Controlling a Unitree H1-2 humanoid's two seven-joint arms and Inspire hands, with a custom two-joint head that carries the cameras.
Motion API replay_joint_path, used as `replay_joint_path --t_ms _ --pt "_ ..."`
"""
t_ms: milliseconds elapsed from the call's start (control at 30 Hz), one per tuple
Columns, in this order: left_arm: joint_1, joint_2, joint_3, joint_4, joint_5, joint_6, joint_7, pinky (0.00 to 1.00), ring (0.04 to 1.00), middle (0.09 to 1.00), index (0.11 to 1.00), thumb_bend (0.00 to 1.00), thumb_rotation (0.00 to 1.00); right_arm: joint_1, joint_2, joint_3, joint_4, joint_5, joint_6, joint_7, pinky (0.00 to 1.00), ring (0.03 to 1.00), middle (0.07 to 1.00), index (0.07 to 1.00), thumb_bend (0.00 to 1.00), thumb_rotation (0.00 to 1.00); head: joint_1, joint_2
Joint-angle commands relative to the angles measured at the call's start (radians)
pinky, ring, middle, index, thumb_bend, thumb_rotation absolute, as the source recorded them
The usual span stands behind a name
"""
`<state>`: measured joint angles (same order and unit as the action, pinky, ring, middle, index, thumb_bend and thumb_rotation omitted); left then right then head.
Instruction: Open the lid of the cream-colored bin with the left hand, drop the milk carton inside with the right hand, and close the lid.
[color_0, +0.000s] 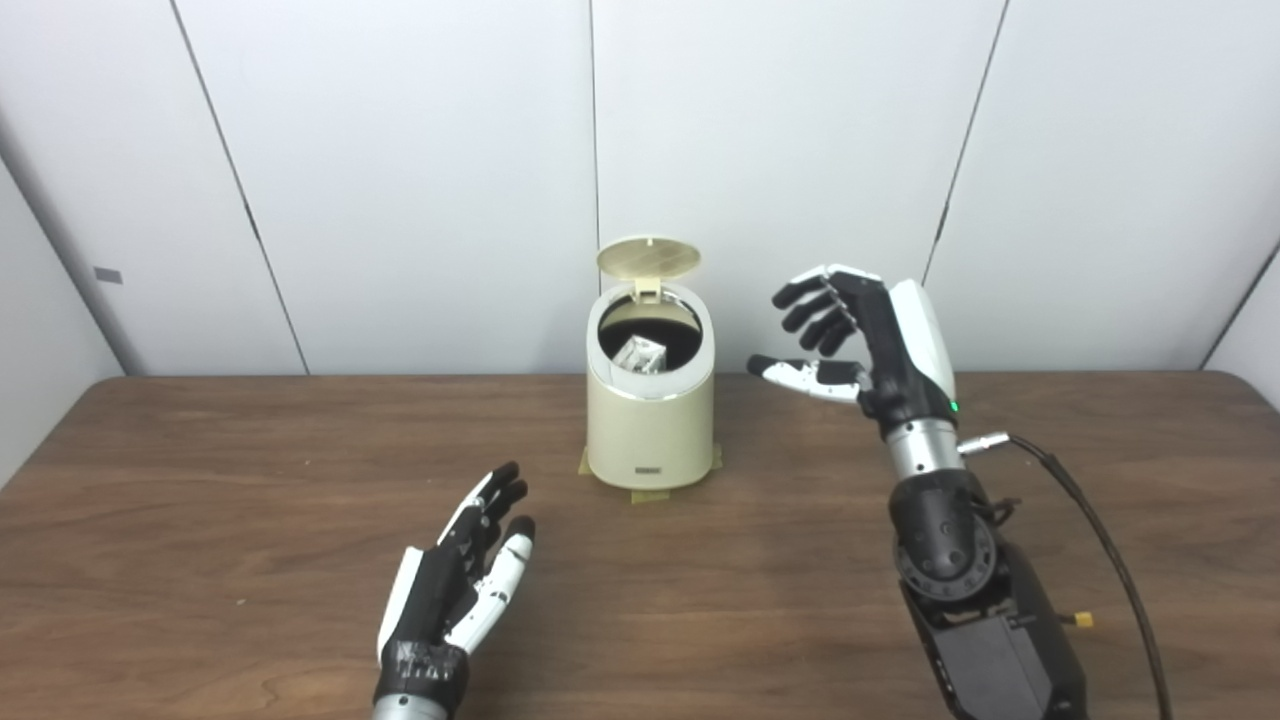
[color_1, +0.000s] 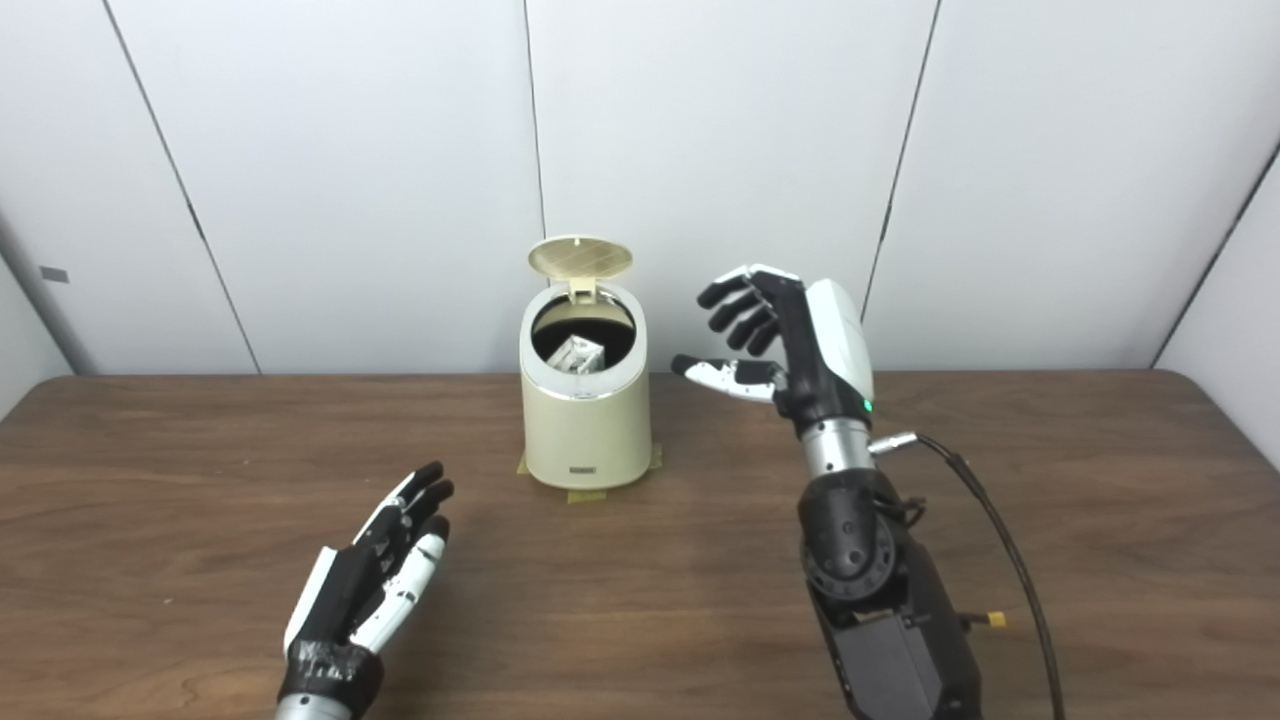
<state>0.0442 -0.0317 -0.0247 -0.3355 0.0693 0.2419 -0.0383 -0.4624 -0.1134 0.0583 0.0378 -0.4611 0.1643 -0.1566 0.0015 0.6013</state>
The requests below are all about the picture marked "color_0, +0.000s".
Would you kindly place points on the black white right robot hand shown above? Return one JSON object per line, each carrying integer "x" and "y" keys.
{"x": 900, "y": 350}

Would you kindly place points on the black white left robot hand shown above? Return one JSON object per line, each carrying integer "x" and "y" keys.
{"x": 440, "y": 600}

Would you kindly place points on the white green milk carton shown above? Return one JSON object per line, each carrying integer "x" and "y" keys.
{"x": 642, "y": 354}

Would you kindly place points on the cream-colored round bin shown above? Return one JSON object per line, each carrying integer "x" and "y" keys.
{"x": 650, "y": 440}

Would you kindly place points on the cream round bin lid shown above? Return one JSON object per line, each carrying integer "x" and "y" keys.
{"x": 648, "y": 258}

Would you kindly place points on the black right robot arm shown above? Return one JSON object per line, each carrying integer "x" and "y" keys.
{"x": 965, "y": 590}

